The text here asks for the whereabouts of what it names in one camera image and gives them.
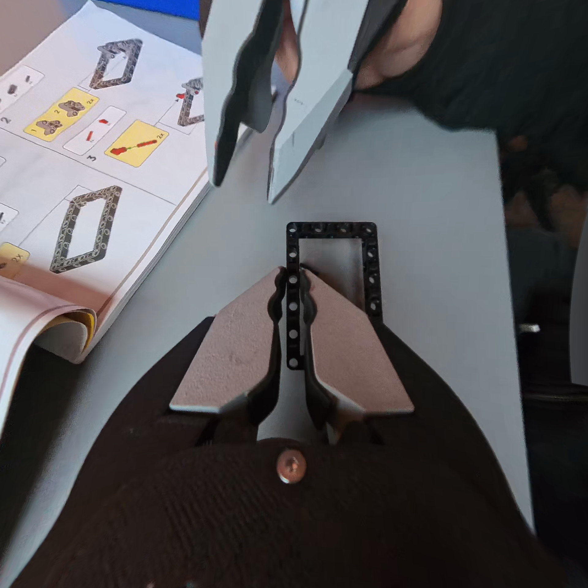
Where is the person's right hand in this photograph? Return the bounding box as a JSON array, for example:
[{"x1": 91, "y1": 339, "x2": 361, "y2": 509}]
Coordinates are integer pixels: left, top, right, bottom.
[{"x1": 350, "y1": 0, "x2": 444, "y2": 91}]

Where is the person's right forearm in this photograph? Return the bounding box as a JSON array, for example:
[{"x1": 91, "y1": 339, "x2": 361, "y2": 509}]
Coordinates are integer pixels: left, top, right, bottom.
[{"x1": 363, "y1": 0, "x2": 588, "y2": 135}]

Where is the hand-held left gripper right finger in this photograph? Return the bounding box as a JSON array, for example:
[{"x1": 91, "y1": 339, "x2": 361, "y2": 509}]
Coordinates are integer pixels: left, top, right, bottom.
[{"x1": 300, "y1": 268, "x2": 416, "y2": 436}]

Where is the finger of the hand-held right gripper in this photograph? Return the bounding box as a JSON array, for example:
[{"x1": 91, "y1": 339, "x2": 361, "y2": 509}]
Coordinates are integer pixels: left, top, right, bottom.
[
  {"x1": 201, "y1": 0, "x2": 286, "y2": 187},
  {"x1": 266, "y1": 0, "x2": 369, "y2": 205}
]

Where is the lego instruction booklet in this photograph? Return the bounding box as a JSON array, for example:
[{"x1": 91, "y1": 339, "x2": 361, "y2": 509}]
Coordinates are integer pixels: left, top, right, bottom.
[{"x1": 0, "y1": 0, "x2": 253, "y2": 432}]

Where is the blue plastic bin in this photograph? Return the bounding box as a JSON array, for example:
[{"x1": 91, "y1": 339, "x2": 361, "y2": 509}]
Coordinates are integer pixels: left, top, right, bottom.
[{"x1": 94, "y1": 0, "x2": 205, "y2": 23}]

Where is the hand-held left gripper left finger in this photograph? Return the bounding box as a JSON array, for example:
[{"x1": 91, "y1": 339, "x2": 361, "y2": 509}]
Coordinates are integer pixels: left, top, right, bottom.
[{"x1": 168, "y1": 266, "x2": 289, "y2": 425}]

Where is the black rectangular lego frame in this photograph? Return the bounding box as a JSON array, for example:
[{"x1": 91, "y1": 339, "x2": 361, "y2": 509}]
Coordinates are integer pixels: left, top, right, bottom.
[{"x1": 286, "y1": 222, "x2": 384, "y2": 370}]

